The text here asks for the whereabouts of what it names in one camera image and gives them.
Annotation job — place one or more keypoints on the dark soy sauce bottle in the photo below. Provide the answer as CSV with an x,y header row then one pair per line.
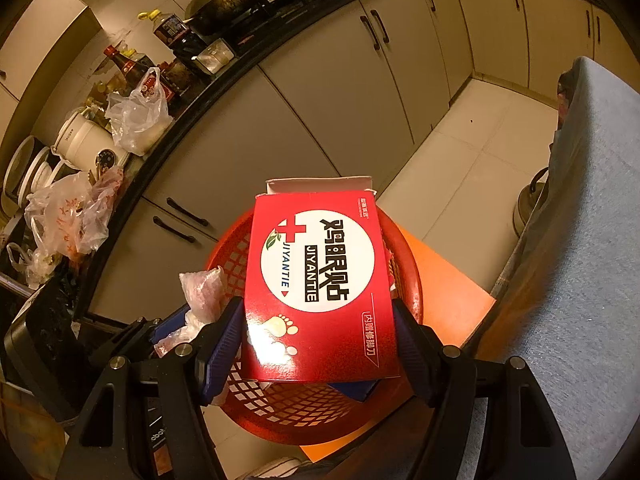
x,y
127,65

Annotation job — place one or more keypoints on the red paper box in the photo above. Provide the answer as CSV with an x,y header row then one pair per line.
x,y
320,270

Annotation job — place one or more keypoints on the small glass container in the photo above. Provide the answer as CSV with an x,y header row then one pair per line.
x,y
215,55

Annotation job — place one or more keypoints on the dark oil bottle yellow cap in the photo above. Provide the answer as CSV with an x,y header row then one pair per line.
x,y
172,30

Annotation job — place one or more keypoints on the beige kitchen base cabinets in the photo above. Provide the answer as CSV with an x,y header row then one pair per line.
x,y
310,85

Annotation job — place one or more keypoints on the white electric pot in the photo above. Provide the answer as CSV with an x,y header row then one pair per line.
x,y
80,137

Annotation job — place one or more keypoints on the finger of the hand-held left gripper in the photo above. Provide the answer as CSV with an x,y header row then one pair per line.
x,y
170,322

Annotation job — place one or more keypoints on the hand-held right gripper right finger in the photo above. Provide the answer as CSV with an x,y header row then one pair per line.
x,y
412,360

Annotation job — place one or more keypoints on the pink printed plastic bag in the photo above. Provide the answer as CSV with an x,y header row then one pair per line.
x,y
65,210

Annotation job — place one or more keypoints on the small clear plastic bag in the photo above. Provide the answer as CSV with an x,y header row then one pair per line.
x,y
27,262

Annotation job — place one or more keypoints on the blue tablecloth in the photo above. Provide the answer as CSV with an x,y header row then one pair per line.
x,y
575,260

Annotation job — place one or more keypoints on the black textured appliance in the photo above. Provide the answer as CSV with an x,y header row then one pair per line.
x,y
35,340

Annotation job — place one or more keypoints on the pink white plastic wrapper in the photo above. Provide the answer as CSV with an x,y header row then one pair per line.
x,y
200,290

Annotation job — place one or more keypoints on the stack of white dishes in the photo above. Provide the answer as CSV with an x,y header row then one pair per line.
x,y
25,170

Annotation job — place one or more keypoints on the white plastic bag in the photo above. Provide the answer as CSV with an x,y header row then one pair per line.
x,y
137,115

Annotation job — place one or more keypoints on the metal kettle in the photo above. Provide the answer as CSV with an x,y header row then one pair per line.
x,y
527,207

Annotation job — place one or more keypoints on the red plastic mesh basket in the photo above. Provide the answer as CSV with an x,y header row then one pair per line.
x,y
412,280

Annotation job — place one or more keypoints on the orange stool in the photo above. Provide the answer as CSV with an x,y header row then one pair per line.
x,y
450,290

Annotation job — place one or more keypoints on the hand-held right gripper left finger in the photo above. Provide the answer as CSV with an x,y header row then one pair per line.
x,y
222,355

